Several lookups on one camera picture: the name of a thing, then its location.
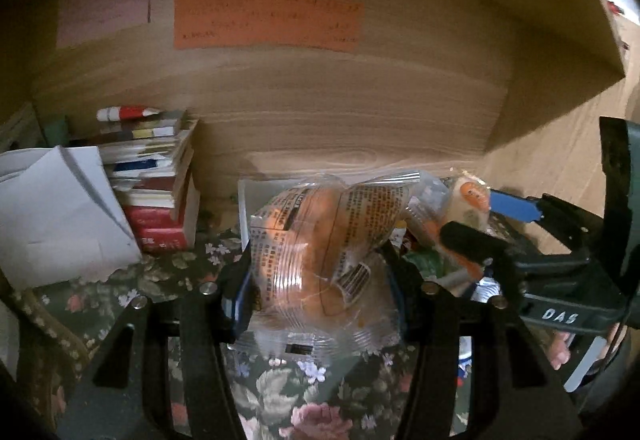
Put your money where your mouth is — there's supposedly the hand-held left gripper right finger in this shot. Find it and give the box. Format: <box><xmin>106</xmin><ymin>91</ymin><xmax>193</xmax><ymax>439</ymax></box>
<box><xmin>385</xmin><ymin>250</ymin><xmax>583</xmax><ymax>440</ymax></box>

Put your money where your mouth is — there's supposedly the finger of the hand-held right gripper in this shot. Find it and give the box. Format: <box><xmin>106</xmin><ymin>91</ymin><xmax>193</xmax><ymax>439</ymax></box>
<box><xmin>489</xmin><ymin>189</ymin><xmax>597</xmax><ymax>248</ymax></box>
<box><xmin>438</xmin><ymin>220</ymin><xmax>593</xmax><ymax>283</ymax></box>

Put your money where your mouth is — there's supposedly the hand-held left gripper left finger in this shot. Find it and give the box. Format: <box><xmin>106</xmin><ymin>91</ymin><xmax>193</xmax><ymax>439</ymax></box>
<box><xmin>55</xmin><ymin>247</ymin><xmax>256</xmax><ymax>440</ymax></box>

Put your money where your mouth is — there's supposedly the small green snack packet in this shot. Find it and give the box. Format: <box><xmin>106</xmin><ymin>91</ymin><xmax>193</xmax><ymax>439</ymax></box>
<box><xmin>405</xmin><ymin>247</ymin><xmax>453</xmax><ymax>283</ymax></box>

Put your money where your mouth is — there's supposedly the pale packet with orange print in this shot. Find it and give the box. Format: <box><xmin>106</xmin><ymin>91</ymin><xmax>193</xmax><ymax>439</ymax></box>
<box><xmin>440</xmin><ymin>175</ymin><xmax>493</xmax><ymax>241</ymax></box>

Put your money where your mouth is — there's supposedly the clear packet of orange buns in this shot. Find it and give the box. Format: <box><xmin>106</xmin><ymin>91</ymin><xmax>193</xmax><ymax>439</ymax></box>
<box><xmin>235</xmin><ymin>172</ymin><xmax>423</xmax><ymax>363</ymax></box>

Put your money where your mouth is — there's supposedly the clear plastic storage container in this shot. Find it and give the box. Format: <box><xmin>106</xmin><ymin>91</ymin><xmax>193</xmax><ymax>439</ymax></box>
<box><xmin>237</xmin><ymin>170</ymin><xmax>531</xmax><ymax>305</ymax></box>

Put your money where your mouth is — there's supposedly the person's right hand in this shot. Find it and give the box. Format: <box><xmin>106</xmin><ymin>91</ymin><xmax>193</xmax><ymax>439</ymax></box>
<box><xmin>545</xmin><ymin>332</ymin><xmax>576</xmax><ymax>371</ymax></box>

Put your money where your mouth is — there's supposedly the dark floral tablecloth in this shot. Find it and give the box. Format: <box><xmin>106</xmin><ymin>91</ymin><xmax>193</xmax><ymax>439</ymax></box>
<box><xmin>0</xmin><ymin>225</ymin><xmax>476</xmax><ymax>440</ymax></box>

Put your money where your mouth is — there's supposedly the stack of books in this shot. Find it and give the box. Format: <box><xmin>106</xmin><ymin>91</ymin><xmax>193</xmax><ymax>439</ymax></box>
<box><xmin>97</xmin><ymin>110</ymin><xmax>201</xmax><ymax>253</ymax></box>

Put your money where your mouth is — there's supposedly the white folded paper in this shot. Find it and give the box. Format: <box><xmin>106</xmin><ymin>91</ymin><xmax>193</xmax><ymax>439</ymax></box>
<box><xmin>0</xmin><ymin>146</ymin><xmax>143</xmax><ymax>291</ymax></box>

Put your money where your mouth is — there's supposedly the red and white tube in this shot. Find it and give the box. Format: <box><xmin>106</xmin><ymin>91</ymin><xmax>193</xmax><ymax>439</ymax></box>
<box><xmin>96</xmin><ymin>106</ymin><xmax>162</xmax><ymax>121</ymax></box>

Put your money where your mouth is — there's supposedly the orange paper note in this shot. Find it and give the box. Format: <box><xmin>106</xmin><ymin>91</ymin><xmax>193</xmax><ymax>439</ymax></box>
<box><xmin>173</xmin><ymin>0</ymin><xmax>363</xmax><ymax>53</ymax></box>

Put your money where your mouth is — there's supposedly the pink paper note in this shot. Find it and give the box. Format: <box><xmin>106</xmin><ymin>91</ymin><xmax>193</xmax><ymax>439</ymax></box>
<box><xmin>56</xmin><ymin>0</ymin><xmax>153</xmax><ymax>48</ymax></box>

